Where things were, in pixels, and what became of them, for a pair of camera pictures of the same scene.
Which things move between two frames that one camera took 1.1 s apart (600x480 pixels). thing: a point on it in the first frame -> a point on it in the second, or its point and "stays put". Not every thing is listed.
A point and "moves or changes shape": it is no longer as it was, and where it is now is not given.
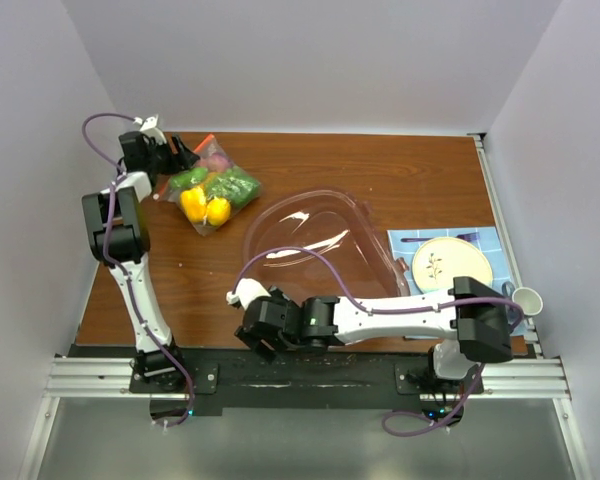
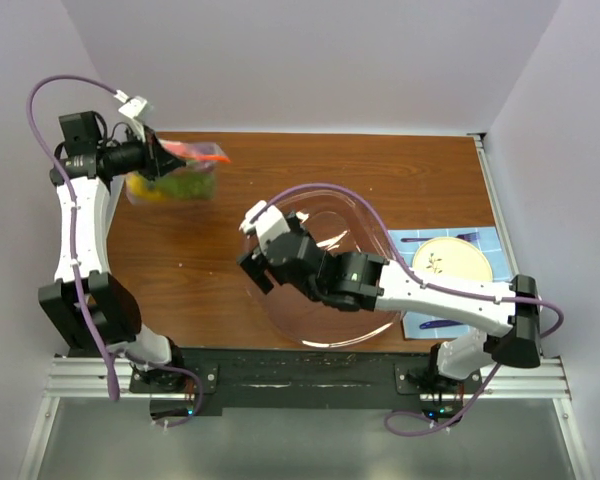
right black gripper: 258,345 -> 255,265
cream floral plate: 438,261 stays put
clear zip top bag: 212,191 moves or changes shape
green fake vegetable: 232,184 -> 187,185
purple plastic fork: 473,236 stays put
